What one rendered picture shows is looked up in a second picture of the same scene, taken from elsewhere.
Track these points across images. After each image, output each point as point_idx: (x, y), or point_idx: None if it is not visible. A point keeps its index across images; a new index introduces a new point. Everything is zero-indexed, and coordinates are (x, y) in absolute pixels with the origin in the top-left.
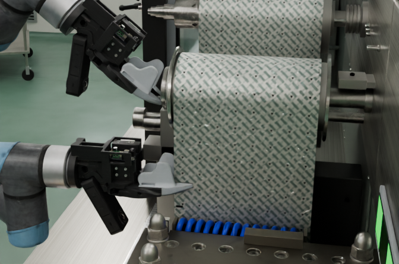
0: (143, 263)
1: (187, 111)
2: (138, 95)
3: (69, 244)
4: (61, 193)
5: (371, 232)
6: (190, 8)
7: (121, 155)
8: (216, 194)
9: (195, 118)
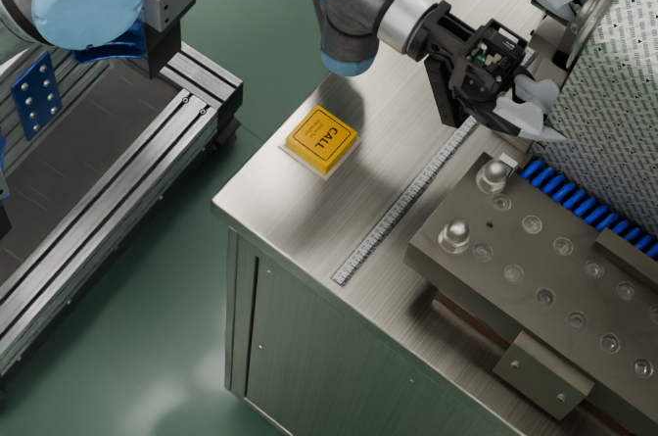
0: (445, 239)
1: (595, 73)
2: (541, 4)
3: (403, 56)
4: None
5: None
6: None
7: (487, 64)
8: (592, 164)
9: (601, 85)
